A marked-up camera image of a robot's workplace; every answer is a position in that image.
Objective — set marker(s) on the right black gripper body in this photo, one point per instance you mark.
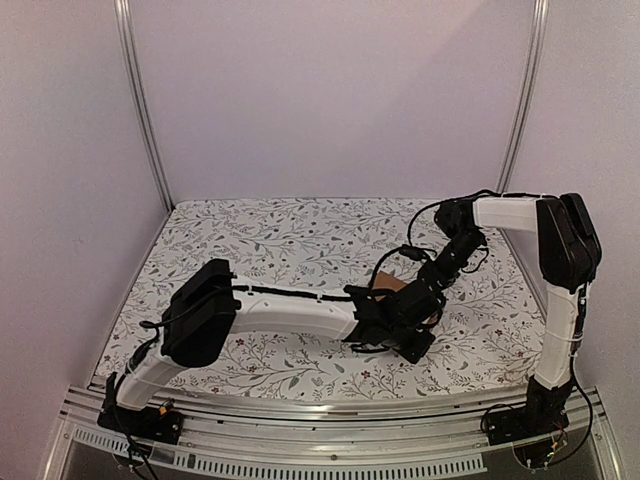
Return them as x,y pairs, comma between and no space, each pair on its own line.
417,296

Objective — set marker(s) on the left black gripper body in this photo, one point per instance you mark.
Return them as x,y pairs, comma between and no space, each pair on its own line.
410,351

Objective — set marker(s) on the brown cardboard box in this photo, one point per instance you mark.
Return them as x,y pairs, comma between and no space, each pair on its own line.
390,285

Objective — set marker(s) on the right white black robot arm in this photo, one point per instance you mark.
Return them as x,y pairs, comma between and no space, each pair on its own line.
569,253

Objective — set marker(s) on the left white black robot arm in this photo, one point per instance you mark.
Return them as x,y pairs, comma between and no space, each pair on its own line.
215,303

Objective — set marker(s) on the floral patterned table mat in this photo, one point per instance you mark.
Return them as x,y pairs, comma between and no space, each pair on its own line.
490,335

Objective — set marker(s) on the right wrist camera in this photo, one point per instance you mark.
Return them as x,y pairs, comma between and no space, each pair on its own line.
414,253

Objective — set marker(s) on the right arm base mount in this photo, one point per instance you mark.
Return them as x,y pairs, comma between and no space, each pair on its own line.
535,444

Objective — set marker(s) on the aluminium front rail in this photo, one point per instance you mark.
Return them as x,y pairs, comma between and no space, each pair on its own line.
244,438

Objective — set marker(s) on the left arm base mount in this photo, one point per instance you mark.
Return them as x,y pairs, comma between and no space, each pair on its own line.
157,423

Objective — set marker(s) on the right aluminium frame post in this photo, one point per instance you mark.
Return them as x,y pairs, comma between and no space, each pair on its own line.
526,94

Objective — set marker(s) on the aluminium frame post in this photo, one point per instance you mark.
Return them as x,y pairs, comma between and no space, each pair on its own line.
526,94
133,70

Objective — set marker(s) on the left aluminium frame post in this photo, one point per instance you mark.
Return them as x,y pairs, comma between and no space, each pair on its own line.
133,70

